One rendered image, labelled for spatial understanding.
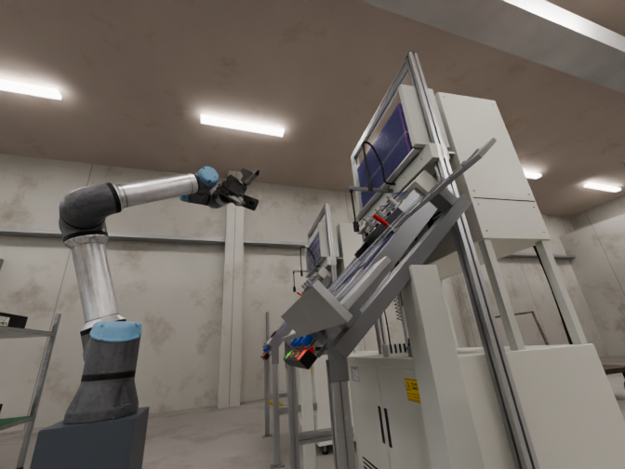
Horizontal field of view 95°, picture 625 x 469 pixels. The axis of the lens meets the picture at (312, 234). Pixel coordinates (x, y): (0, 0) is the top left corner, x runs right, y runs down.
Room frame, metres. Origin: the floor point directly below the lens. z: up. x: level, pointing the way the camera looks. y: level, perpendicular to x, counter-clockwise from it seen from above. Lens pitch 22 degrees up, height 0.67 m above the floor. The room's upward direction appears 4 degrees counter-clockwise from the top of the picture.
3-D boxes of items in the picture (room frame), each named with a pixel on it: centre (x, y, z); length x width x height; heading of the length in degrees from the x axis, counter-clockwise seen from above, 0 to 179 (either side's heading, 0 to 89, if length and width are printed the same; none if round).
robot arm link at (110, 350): (0.82, 0.56, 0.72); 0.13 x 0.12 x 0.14; 40
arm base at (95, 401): (0.82, 0.56, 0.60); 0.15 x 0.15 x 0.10
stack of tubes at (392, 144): (1.24, -0.42, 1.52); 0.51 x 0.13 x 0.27; 15
